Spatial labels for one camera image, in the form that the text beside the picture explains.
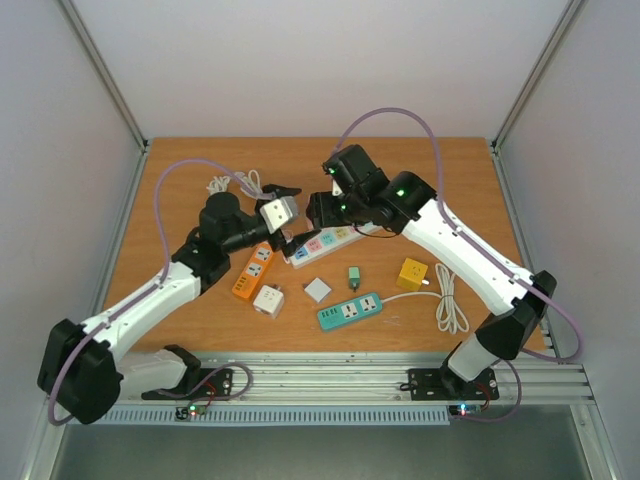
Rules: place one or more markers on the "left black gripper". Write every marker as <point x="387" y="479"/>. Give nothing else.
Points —
<point x="294" y="245"/>

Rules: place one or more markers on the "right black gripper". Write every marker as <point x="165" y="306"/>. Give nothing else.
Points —
<point x="319" y="210"/>

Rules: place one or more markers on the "white multicolour power strip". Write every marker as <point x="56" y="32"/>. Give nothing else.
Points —
<point x="329" y="241"/>

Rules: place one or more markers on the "yellow cube adapter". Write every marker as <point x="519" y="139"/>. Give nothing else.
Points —
<point x="411" y="275"/>

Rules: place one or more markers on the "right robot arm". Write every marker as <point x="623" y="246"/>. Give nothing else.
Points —
<point x="407" y="205"/>

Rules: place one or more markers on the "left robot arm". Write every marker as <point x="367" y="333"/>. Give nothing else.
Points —
<point x="79" y="371"/>

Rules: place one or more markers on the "green plug adapter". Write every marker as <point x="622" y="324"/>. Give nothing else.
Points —
<point x="354" y="278"/>

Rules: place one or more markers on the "small white square charger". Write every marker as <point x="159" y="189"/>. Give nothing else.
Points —
<point x="317" y="290"/>

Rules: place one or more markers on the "orange power strip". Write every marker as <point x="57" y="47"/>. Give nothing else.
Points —
<point x="251" y="278"/>

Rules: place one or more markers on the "white cube adapter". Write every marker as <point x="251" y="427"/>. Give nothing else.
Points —
<point x="269" y="301"/>

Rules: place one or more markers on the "teal power strip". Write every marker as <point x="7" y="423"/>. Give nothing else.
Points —
<point x="349" y="312"/>

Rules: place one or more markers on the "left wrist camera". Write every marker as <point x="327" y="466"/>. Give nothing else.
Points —
<point x="279" y="212"/>

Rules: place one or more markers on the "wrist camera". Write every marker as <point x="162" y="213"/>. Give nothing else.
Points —
<point x="279" y="212"/>
<point x="336" y="190"/>

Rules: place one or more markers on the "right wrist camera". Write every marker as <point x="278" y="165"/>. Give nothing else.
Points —
<point x="336" y="190"/>

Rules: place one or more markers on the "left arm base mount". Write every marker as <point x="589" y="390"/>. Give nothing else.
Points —
<point x="195" y="383"/>

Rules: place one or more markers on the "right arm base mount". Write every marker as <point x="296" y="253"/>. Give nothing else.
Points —
<point x="429" y="384"/>

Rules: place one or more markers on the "grey slotted cable duct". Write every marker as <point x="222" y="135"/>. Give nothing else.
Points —
<point x="279" y="416"/>

